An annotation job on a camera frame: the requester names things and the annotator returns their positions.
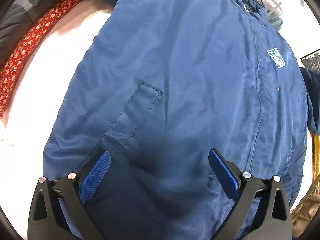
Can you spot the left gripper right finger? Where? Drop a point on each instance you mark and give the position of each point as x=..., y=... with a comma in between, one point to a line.
x=272, y=218

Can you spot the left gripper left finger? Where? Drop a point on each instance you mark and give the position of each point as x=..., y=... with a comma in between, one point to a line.
x=46, y=219

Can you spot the navy blue jacket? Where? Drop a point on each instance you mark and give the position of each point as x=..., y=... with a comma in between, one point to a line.
x=163, y=83

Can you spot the yellow satin cloth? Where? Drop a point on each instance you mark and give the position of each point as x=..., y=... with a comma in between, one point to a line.
x=315, y=155

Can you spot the pink polka dot blanket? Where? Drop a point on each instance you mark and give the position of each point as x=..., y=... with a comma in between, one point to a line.
x=35, y=102

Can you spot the red floral cloth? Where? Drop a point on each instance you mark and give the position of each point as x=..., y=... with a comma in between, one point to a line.
x=27, y=45

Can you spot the black quilted jacket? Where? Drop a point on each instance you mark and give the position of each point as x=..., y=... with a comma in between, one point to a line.
x=18, y=19

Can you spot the black wire rack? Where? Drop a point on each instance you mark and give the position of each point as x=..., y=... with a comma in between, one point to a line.
x=312, y=61

